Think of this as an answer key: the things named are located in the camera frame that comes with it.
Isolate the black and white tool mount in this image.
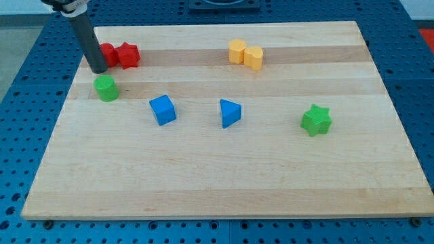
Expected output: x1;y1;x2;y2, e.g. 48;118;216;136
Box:
41;0;90;18

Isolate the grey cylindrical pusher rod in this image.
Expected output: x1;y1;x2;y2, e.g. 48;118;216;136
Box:
68;12;109;74

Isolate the green cylinder block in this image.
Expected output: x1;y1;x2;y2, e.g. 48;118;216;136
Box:
94;75;119;102

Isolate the red cylinder block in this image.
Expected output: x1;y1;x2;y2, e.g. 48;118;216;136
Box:
100;43;119;68

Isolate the red star block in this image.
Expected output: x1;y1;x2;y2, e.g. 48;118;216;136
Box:
115;42;141;69

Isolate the blue cube block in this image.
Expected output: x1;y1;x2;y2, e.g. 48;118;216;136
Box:
149;95;177;126

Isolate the yellow hexagon block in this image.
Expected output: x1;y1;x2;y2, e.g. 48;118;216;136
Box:
228;39;247;64

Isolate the blue triangle block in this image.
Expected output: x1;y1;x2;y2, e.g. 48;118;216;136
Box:
220;99;242;129

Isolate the yellow heart block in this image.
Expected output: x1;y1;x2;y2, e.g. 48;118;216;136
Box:
243;46;264;71

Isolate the light wooden board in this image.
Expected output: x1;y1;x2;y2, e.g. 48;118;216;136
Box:
21;21;433;220

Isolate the green star block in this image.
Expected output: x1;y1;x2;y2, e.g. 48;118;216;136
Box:
300;104;332;137

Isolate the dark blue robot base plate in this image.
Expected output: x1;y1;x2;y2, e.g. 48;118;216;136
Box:
186;0;261;12

